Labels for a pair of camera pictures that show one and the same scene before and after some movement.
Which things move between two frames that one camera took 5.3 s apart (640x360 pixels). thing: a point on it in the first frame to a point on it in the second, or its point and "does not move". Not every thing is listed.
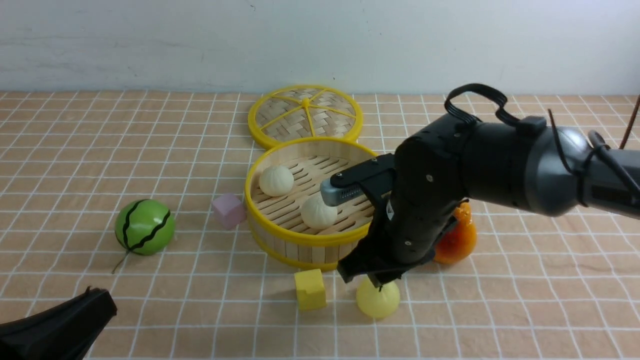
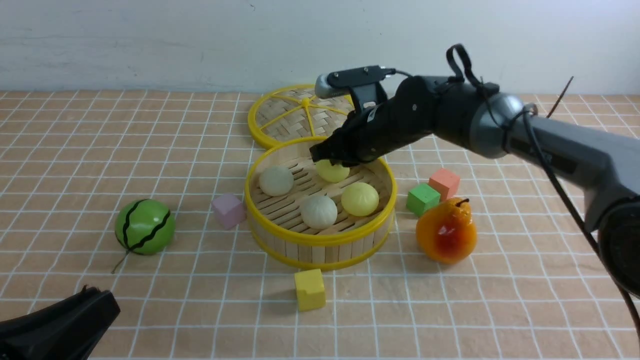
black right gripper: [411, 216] to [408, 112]
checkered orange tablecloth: [142, 196] does not move
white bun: [276, 181] does not move
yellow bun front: [374, 303] to [360, 199]
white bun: [316, 214] does not move
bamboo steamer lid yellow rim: [305, 111] does not move
